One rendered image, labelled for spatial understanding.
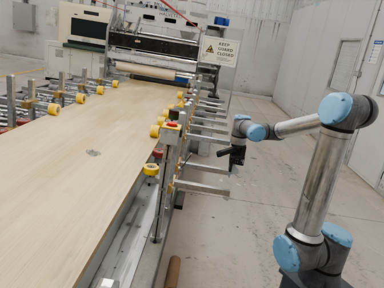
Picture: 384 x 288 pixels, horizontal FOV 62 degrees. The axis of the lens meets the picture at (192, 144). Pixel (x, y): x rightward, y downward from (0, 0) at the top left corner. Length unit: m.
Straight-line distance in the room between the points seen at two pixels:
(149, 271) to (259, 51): 9.77
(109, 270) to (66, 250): 0.39
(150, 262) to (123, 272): 0.13
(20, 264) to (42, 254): 0.06
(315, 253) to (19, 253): 1.05
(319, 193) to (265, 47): 9.58
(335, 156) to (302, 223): 0.30
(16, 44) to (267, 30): 7.99
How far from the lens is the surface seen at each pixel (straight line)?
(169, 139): 1.21
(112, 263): 1.44
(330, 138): 1.23
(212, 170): 1.85
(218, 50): 4.20
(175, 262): 2.34
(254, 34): 10.66
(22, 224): 1.19
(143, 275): 1.28
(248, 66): 10.67
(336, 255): 1.51
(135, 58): 4.36
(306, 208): 1.32
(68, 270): 0.99
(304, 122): 1.54
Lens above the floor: 1.55
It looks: 18 degrees down
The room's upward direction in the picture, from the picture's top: 9 degrees clockwise
